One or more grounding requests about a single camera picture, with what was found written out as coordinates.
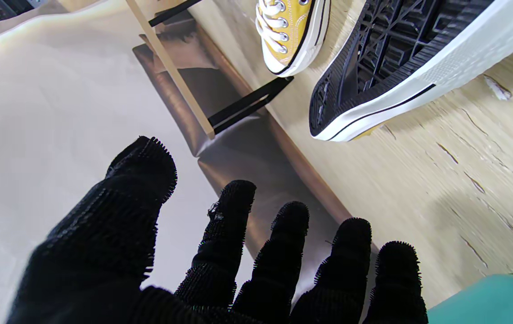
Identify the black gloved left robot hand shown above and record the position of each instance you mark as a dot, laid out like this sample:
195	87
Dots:
103	252

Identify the yellow canvas sneaker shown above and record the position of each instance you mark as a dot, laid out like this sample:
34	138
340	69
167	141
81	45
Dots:
396	45
292	27

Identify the small wooden stand black legs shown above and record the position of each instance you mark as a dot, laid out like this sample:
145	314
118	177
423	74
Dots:
247	105

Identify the green plastic basket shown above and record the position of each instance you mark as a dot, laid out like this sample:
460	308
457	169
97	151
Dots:
490	301

